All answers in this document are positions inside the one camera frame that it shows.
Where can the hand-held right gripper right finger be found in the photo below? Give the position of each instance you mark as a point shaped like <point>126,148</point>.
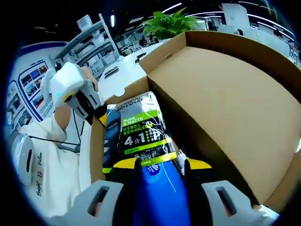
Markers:
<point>237,207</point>

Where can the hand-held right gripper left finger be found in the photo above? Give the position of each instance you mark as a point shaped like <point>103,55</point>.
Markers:
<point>80,207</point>

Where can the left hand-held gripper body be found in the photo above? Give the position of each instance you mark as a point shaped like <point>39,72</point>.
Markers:
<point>68,80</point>

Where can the black green soft pouch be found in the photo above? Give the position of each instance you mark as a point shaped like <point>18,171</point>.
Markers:
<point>141,127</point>

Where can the blue soft tissue packet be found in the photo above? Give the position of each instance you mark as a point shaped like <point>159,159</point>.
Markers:
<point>164,195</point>

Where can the brown cardboard shoe box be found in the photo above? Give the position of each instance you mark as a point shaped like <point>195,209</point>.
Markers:
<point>223,99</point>

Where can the person's left hand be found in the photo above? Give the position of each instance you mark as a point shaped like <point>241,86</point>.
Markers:
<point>91,81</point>

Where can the person in white shirt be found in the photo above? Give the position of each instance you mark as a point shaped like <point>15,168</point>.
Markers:
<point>61,179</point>

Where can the grey metal shelf rack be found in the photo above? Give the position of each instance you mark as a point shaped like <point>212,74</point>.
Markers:
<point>94,47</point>

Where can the small black clip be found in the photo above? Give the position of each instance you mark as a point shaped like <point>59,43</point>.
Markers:
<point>139,58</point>

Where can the white storage bin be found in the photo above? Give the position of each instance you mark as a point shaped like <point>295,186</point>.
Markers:
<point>84,22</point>

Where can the white chest device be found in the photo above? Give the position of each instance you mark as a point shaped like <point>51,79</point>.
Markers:
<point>22,160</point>

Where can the green plant in white pot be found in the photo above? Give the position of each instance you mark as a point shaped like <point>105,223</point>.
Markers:
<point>169,23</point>

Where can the long curved ceiling light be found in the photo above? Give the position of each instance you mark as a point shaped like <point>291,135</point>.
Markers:
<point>270,23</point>

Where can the blue white wall poster board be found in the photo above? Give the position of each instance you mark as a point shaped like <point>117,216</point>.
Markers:
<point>33,87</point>

